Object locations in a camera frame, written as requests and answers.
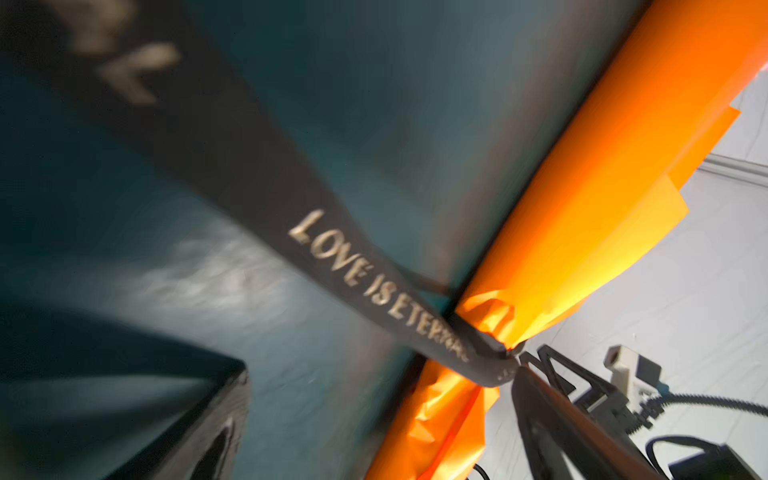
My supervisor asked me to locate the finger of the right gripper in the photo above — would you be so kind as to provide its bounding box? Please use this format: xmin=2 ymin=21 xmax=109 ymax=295
xmin=518 ymin=343 xmax=619 ymax=409

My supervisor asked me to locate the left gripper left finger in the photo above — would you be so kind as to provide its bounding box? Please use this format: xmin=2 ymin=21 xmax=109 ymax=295
xmin=108 ymin=362 xmax=251 ymax=479

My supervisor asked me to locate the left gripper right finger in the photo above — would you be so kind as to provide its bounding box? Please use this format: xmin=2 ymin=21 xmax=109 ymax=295
xmin=511 ymin=367 xmax=661 ymax=479

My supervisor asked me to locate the orange wrapping paper sheet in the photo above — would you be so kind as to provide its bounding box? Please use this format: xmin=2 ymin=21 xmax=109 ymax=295
xmin=364 ymin=0 xmax=768 ymax=480

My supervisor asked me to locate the black ribbon strap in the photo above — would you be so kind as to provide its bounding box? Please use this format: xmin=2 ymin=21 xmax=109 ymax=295
xmin=0 ymin=0 xmax=523 ymax=389

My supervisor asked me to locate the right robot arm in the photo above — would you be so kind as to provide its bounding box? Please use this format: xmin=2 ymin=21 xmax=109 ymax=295
xmin=512 ymin=345 xmax=767 ymax=479

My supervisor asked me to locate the green table mat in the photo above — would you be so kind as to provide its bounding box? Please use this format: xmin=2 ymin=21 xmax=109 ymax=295
xmin=1 ymin=1 xmax=647 ymax=479

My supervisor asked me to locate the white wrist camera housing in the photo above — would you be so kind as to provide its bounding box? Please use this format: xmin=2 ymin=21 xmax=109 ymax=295
xmin=604 ymin=345 xmax=669 ymax=413

